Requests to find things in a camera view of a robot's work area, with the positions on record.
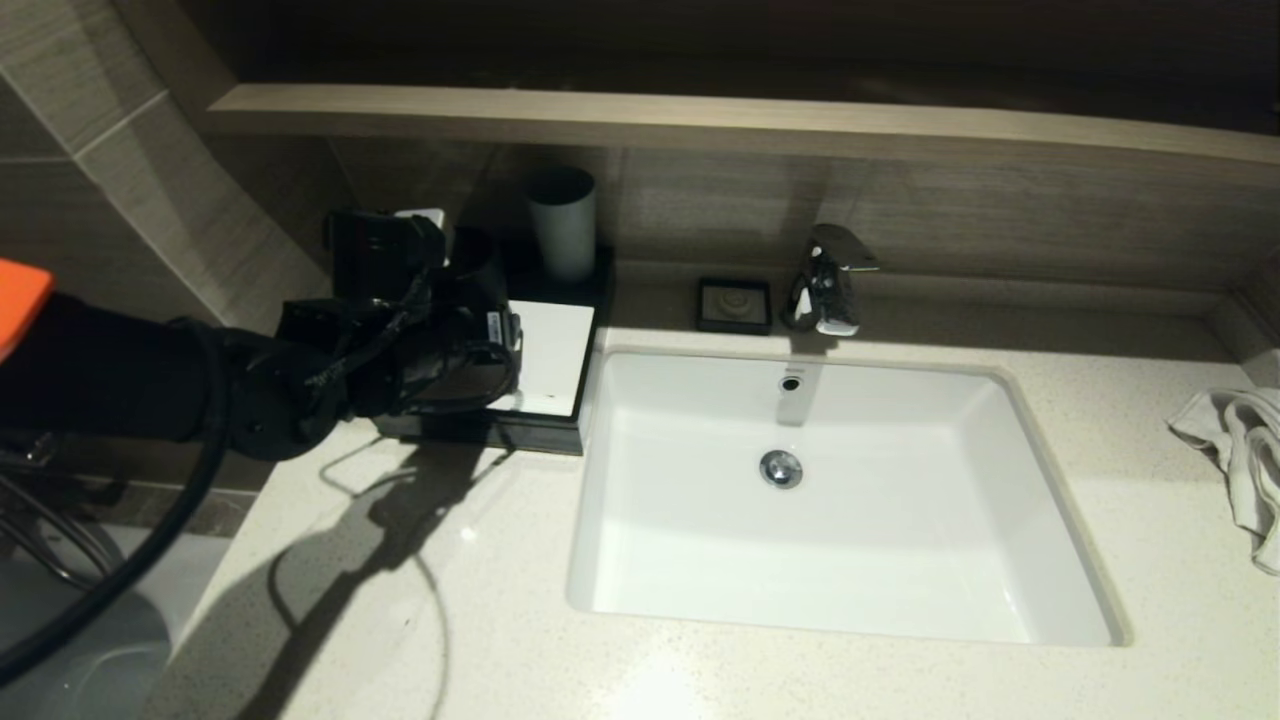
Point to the white bathtub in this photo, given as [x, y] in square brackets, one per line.
[130, 640]

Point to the white rectangular sink basin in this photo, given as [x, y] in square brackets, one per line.
[850, 540]

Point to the black cup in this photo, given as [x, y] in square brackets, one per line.
[480, 265]

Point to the black square soap dish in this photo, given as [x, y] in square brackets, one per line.
[734, 306]

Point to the white towel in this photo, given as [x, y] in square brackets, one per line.
[1240, 450]

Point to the wooden wall shelf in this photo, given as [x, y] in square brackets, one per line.
[700, 120]

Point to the black amenity box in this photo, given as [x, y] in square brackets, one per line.
[550, 360]

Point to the chrome sink faucet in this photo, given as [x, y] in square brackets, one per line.
[825, 285]

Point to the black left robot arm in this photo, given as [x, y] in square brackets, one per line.
[120, 370]

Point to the grey cup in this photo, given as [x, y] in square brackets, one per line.
[563, 230]

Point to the chrome sink drain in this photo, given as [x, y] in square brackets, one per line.
[780, 469]

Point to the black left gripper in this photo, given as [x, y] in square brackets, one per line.
[380, 255]

